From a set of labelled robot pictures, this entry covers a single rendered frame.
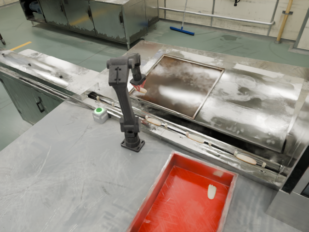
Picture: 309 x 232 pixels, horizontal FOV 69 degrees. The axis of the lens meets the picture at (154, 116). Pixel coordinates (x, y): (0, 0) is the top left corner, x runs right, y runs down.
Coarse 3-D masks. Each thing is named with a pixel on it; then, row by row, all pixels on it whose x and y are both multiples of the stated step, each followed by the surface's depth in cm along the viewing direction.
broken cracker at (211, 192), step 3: (210, 186) 106; (213, 186) 106; (210, 189) 105; (213, 189) 105; (216, 189) 106; (207, 192) 105; (210, 192) 104; (213, 192) 104; (207, 195) 104; (210, 195) 103; (213, 195) 103; (210, 198) 102
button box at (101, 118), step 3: (93, 111) 142; (105, 111) 143; (93, 114) 142; (96, 114) 140; (99, 114) 140; (102, 114) 141; (105, 114) 144; (108, 114) 147; (93, 117) 145; (96, 117) 142; (99, 117) 140; (102, 117) 142; (105, 117) 145; (108, 117) 147; (96, 120) 145; (99, 120) 142; (102, 120) 143; (105, 120) 146; (102, 123) 144
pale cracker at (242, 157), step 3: (237, 156) 116; (240, 156) 115; (243, 156) 115; (246, 156) 116; (240, 159) 114; (243, 159) 114; (246, 159) 114; (249, 159) 114; (252, 159) 114; (249, 162) 113; (252, 162) 112; (255, 162) 112
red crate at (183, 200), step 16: (176, 176) 112; (192, 176) 112; (160, 192) 106; (176, 192) 106; (192, 192) 105; (224, 192) 105; (160, 208) 100; (176, 208) 100; (192, 208) 100; (208, 208) 99; (144, 224) 95; (160, 224) 95; (176, 224) 95; (192, 224) 95; (208, 224) 94
